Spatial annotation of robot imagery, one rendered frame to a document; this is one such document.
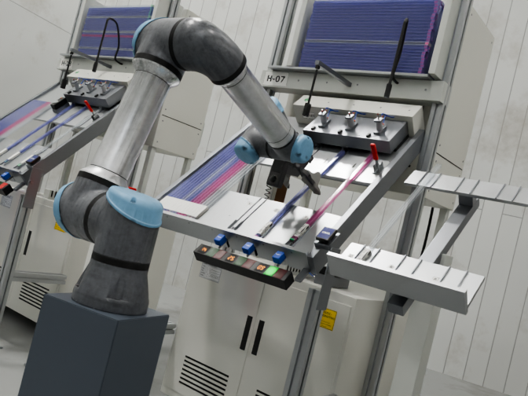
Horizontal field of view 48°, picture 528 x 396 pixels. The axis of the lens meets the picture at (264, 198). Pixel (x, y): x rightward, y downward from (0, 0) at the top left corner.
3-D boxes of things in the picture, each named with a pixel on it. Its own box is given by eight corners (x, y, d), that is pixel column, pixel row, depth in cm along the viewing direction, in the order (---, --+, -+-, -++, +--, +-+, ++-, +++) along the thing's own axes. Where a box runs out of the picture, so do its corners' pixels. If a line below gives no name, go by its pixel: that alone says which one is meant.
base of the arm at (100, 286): (116, 317, 109) (130, 265, 110) (54, 295, 115) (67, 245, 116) (160, 313, 123) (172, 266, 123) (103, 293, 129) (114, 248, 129)
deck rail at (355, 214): (317, 275, 163) (312, 258, 159) (310, 273, 164) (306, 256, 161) (426, 145, 205) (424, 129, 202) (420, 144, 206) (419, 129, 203)
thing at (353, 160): (375, 196, 187) (373, 182, 184) (220, 166, 226) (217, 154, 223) (420, 144, 206) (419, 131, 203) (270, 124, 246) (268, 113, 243)
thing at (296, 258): (310, 273, 164) (306, 253, 160) (150, 224, 203) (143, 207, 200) (313, 270, 165) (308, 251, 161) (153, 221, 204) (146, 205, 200)
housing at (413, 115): (416, 152, 204) (412, 116, 197) (299, 136, 234) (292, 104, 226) (426, 141, 209) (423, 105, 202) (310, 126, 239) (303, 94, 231)
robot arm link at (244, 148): (258, 149, 155) (279, 120, 160) (226, 144, 162) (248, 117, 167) (269, 170, 160) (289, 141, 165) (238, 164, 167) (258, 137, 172)
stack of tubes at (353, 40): (422, 74, 200) (441, -3, 201) (297, 67, 231) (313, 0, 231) (434, 86, 210) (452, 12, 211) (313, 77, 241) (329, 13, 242)
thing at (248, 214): (311, 263, 163) (309, 254, 161) (150, 216, 203) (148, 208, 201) (346, 223, 175) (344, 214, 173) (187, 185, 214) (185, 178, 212)
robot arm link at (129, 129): (76, 236, 118) (185, 5, 129) (37, 221, 127) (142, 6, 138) (120, 255, 127) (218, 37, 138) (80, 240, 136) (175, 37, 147)
